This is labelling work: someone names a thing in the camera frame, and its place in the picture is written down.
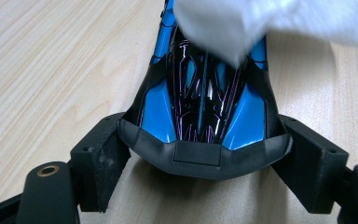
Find white wet wipe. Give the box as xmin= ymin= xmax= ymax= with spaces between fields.
xmin=172 ymin=0 xmax=358 ymax=68

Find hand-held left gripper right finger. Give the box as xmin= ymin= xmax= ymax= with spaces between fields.
xmin=269 ymin=114 xmax=350 ymax=215

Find blue toy car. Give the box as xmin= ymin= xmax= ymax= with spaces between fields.
xmin=117 ymin=0 xmax=294 ymax=181

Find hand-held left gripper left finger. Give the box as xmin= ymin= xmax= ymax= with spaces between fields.
xmin=69 ymin=112 xmax=132 ymax=214

